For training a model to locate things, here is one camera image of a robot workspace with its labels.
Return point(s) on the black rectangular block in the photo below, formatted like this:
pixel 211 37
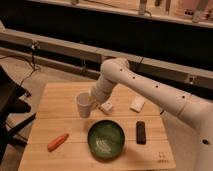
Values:
pixel 140 132

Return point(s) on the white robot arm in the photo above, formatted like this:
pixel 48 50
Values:
pixel 191 109

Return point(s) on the black chair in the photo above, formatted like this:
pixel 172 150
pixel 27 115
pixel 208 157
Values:
pixel 10 102

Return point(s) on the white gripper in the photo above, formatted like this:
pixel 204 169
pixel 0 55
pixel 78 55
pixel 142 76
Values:
pixel 99 96

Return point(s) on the white sponge block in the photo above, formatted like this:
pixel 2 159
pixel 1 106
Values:
pixel 137 104

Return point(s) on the orange carrot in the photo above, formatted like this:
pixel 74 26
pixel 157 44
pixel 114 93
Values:
pixel 57 142

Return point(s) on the white tube bottle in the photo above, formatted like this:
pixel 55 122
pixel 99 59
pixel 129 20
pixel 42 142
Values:
pixel 106 107

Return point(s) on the green ceramic bowl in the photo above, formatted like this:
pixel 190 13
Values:
pixel 106 139

